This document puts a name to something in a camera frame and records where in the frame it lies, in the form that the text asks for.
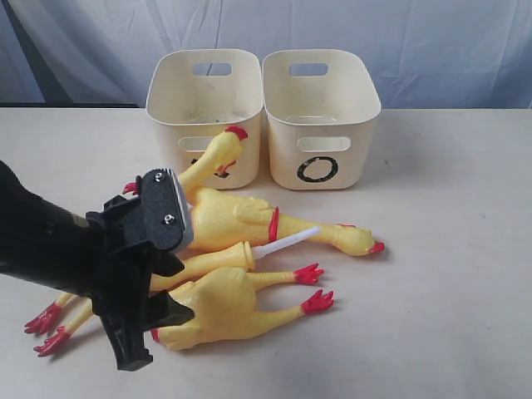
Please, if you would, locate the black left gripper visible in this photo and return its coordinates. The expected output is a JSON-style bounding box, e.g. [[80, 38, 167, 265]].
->
[[90, 195, 195, 372]]

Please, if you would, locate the headless rubber chicken body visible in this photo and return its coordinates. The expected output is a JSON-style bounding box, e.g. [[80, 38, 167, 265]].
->
[[150, 264, 334, 351]]

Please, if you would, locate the broken chicken head neck piece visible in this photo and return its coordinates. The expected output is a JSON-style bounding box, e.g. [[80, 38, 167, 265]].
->
[[150, 226, 321, 292]]

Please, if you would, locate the whole rubber chicken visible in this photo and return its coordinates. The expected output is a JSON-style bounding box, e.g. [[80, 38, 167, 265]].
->
[[24, 126, 248, 357], [187, 186, 385, 257]]

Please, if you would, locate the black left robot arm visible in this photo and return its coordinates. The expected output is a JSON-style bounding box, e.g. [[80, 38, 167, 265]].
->
[[1, 165, 195, 371]]

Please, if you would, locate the whole rubber chicken lying flat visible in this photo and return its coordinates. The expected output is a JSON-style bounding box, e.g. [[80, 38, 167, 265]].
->
[[187, 186, 385, 257]]

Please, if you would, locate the cream bin marked X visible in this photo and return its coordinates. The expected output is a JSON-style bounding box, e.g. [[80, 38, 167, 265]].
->
[[145, 48, 264, 190]]

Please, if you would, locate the cream bin marked O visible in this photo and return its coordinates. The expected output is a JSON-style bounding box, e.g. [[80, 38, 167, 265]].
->
[[262, 49, 382, 190]]

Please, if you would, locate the blue grey backdrop curtain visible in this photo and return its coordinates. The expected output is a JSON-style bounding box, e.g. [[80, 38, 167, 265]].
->
[[1, 1, 531, 108]]

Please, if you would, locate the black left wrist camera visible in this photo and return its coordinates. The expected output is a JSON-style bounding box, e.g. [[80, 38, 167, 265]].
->
[[139, 168, 194, 253]]

